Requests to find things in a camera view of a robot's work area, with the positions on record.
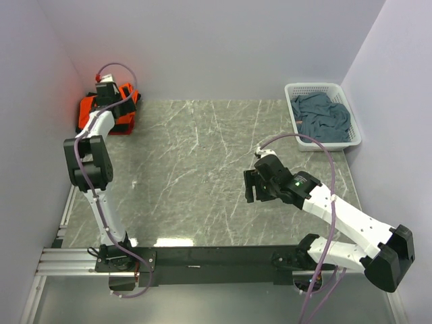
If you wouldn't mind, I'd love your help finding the orange t shirt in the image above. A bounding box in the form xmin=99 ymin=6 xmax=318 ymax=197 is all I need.
xmin=76 ymin=82 xmax=141 ymax=135

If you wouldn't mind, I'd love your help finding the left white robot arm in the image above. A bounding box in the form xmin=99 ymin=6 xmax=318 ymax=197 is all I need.
xmin=63 ymin=75 xmax=140 ymax=272

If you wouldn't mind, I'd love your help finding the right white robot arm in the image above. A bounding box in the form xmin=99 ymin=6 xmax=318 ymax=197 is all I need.
xmin=244 ymin=149 xmax=415 ymax=292

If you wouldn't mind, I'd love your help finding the folded red t shirt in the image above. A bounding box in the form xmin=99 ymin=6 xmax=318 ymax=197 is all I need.
xmin=109 ymin=130 xmax=132 ymax=136

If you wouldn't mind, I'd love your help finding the grey blue t shirt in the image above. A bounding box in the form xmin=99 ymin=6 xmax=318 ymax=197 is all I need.
xmin=290 ymin=92 xmax=351 ymax=143

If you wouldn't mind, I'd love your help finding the white plastic laundry basket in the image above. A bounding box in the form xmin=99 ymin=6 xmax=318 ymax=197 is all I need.
xmin=285 ymin=82 xmax=361 ymax=151

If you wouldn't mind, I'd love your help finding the black base crossbar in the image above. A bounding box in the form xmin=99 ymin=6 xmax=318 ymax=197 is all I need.
xmin=107 ymin=245 xmax=321 ymax=292

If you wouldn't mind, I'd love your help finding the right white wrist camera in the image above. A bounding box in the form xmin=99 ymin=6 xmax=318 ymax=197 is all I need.
xmin=254 ymin=146 xmax=273 ymax=159

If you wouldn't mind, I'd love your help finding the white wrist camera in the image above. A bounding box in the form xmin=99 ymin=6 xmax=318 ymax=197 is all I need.
xmin=254 ymin=146 xmax=273 ymax=159
xmin=95 ymin=74 xmax=115 ymax=84

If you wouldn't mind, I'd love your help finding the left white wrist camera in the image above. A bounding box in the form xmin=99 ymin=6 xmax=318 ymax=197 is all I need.
xmin=95 ymin=74 xmax=115 ymax=84

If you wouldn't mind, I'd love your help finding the aluminium frame rail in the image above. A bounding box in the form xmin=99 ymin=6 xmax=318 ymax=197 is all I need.
xmin=20 ymin=187 xmax=408 ymax=323

